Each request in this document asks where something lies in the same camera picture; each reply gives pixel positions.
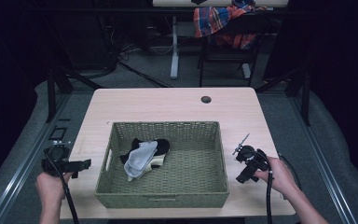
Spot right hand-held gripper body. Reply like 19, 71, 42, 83
231, 133, 270, 175

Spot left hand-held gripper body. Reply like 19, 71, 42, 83
41, 140, 76, 179

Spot person's left hand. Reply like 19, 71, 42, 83
35, 171, 75, 211

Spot person's right hand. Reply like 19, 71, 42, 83
254, 156, 296, 198

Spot black square floor plate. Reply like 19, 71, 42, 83
48, 125, 68, 141

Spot black metal stand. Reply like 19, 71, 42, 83
45, 60, 104, 124
255, 65, 312, 127

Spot cream sock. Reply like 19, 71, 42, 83
127, 156, 168, 182

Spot green woven basket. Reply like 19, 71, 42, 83
94, 120, 230, 209

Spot black sock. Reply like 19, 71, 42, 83
118, 137, 172, 165

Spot black chair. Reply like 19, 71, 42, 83
197, 12, 270, 89

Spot plaid shirt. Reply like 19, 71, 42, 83
193, 0, 267, 49

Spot white desk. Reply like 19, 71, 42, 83
151, 0, 290, 80

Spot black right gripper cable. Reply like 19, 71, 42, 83
256, 148, 275, 224

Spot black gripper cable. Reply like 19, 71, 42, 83
256, 148, 275, 224
44, 152, 81, 224

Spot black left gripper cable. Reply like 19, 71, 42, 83
44, 152, 81, 224

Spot aluminium floor rail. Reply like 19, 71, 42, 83
0, 92, 73, 224
287, 92, 358, 224

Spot black floor cables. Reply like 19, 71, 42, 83
117, 43, 172, 89

